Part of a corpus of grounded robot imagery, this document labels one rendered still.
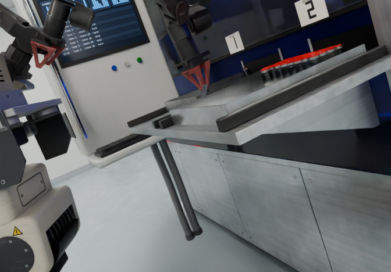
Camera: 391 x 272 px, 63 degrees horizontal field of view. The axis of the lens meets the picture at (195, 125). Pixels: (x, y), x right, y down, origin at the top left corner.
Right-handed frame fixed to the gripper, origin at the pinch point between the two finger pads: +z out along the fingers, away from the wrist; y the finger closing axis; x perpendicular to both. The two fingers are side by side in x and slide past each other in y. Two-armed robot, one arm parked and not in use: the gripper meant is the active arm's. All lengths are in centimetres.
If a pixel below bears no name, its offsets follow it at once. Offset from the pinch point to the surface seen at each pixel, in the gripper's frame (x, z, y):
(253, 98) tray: -36.3, 0.4, -21.8
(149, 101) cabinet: 54, 1, 12
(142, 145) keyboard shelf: 34.6, 12.3, -10.1
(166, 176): 65, 39, 7
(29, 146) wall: 516, 13, 33
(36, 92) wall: 505, -62, 84
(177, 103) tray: 9.3, 1.7, -4.9
